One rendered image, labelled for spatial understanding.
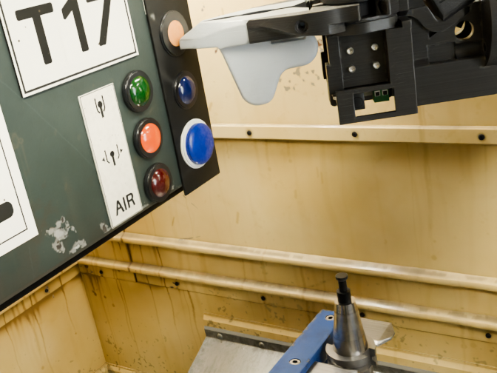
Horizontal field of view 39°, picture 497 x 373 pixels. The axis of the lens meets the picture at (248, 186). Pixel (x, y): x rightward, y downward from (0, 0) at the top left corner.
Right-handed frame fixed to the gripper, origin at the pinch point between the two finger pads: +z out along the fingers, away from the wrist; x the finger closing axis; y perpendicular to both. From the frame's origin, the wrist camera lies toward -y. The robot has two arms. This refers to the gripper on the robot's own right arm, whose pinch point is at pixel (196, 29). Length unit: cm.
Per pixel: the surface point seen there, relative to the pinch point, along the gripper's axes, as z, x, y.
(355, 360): -9, 25, 46
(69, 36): 6.4, -7.8, -1.8
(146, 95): 3.5, -4.1, 3.0
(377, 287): -17, 72, 63
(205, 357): 22, 88, 85
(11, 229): 10.2, -14.2, 6.9
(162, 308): 33, 101, 79
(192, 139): 1.6, -1.0, 7.3
